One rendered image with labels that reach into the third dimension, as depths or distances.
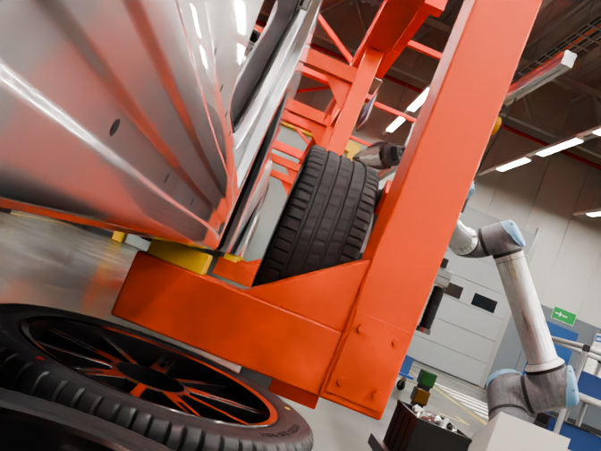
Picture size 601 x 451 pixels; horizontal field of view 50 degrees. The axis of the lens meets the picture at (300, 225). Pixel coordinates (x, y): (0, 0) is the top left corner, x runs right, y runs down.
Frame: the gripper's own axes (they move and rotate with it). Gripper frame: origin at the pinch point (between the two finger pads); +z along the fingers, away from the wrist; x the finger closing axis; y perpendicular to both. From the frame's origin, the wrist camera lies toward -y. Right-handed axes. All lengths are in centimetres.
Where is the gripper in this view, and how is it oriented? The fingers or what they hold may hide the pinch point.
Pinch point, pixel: (356, 157)
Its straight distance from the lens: 208.9
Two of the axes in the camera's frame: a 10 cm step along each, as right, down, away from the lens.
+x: -1.0, -9.9, -0.4
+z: -9.9, 1.0, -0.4
